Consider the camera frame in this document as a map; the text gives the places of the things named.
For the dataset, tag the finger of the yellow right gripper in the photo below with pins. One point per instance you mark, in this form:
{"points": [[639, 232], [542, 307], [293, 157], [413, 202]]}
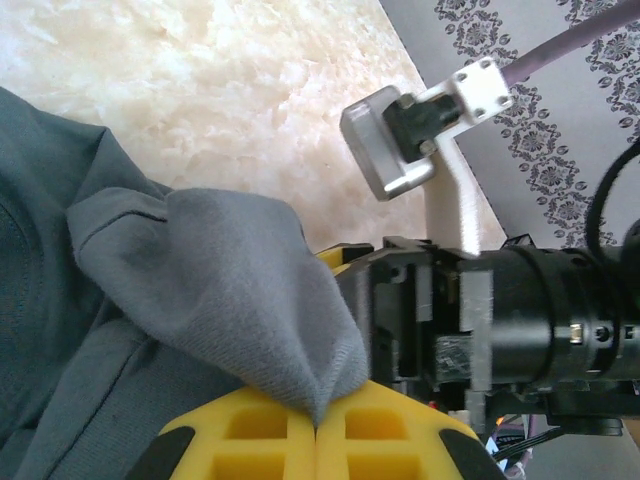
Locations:
{"points": [[332, 259]]}

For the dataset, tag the grey t-shirt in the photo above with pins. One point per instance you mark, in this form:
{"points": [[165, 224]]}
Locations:
{"points": [[200, 275]]}

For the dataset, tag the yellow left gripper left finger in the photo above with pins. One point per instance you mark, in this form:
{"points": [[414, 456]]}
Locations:
{"points": [[260, 440]]}

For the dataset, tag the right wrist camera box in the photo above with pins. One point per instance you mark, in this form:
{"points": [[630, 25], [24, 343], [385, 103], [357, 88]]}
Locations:
{"points": [[380, 145]]}

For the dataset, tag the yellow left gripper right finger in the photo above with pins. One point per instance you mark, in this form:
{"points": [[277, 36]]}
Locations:
{"points": [[380, 440]]}

